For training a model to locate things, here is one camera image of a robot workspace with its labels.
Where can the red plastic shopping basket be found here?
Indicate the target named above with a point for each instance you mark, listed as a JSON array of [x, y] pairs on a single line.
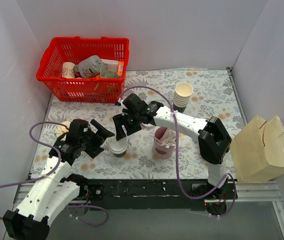
[[76, 49]]

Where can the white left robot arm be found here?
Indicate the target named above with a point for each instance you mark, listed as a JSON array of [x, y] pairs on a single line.
[[52, 192]]

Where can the cream crumpled napkin bundle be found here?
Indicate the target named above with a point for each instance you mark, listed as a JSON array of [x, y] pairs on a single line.
[[61, 129]]

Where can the stack of paper cups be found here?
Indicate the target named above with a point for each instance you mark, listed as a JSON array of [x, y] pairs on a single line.
[[182, 96]]

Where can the green round item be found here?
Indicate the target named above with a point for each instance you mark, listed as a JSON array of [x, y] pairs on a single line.
[[109, 75]]

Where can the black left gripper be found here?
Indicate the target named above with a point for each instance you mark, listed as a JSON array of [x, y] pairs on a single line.
[[92, 140]]

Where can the black single paper cup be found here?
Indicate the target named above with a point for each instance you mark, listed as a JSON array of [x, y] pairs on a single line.
[[119, 154]]

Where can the aluminium frame rail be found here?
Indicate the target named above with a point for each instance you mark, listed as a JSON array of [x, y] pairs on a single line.
[[248, 192]]

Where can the white plastic cup lids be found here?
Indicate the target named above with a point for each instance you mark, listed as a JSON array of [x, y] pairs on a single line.
[[146, 126]]

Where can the grey crumpled snack bag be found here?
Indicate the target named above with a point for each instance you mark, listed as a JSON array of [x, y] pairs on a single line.
[[90, 67]]

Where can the pink straw holder cup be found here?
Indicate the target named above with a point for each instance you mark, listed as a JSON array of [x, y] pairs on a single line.
[[158, 150]]

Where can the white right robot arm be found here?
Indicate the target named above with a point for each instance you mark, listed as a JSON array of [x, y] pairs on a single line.
[[213, 139]]

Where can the white wrapped straws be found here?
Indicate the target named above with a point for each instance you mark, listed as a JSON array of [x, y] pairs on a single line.
[[168, 139]]

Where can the white printed cup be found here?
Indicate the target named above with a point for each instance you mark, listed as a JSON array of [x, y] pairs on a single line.
[[68, 70]]

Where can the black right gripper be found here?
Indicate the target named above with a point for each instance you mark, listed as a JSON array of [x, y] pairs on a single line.
[[126, 120]]

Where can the cream paper bag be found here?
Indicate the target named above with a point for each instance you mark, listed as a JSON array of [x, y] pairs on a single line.
[[258, 151]]

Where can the orange and white package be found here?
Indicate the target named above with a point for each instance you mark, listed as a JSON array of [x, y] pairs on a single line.
[[114, 66]]

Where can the white plastic cup lid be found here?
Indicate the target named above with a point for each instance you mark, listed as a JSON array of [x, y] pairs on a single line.
[[117, 145]]

